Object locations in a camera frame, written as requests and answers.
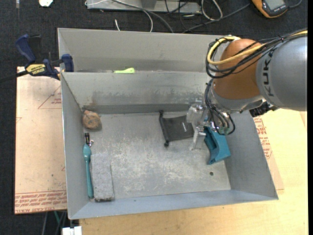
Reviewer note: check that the grey metal bin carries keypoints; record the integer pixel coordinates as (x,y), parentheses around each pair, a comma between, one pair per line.
(151,165)

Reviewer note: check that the grey rectangular sponge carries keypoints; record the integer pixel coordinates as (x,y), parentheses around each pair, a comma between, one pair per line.
(102,177)

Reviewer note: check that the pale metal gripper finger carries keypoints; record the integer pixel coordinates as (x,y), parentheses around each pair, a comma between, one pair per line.
(194,141)
(201,139)

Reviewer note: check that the brown cardboard board, red print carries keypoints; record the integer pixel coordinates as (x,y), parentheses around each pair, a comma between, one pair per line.
(36,141)

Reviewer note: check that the brown round cookie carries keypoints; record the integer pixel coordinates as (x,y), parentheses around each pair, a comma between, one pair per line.
(91,123)

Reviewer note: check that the teal plastic spoon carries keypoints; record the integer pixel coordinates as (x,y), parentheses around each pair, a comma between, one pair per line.
(88,170)

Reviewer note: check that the teal blue plastic block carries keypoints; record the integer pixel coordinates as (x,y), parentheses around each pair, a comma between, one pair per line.
(216,148)

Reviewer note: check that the black flat pouch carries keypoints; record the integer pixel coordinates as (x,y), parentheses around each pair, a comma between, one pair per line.
(174,128)

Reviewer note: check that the light green flat piece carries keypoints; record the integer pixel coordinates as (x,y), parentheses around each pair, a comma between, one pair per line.
(124,70)

